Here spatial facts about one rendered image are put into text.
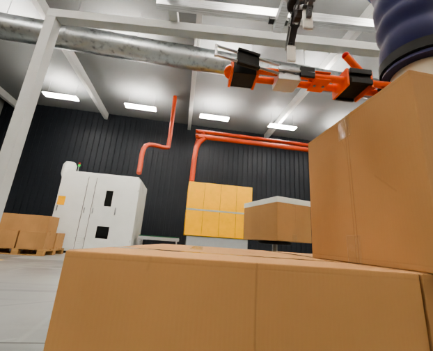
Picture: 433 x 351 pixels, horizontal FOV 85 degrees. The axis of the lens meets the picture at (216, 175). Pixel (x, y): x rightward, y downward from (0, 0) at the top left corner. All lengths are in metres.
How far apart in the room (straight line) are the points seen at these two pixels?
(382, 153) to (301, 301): 0.38
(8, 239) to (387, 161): 7.17
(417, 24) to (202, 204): 7.28
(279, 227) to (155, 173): 9.60
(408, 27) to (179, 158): 10.99
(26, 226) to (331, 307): 6.94
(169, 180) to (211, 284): 10.93
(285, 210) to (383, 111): 1.74
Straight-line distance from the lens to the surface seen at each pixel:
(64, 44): 7.28
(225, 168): 11.71
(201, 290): 0.42
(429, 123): 0.63
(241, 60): 0.73
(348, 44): 3.89
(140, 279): 0.43
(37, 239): 6.97
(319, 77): 0.84
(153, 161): 11.65
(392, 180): 0.62
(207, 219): 7.83
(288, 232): 2.31
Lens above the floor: 0.57
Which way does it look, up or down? 16 degrees up
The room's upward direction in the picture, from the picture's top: 4 degrees clockwise
